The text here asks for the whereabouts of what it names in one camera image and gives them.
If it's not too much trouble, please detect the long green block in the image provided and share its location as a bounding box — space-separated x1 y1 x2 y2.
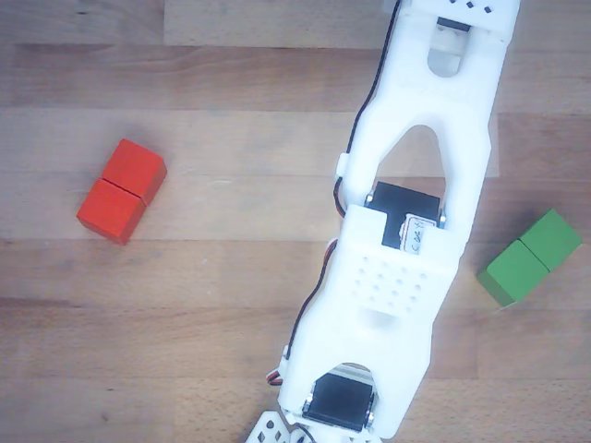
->
476 208 585 308

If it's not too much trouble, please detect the long red block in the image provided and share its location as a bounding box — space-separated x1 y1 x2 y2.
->
75 138 169 246

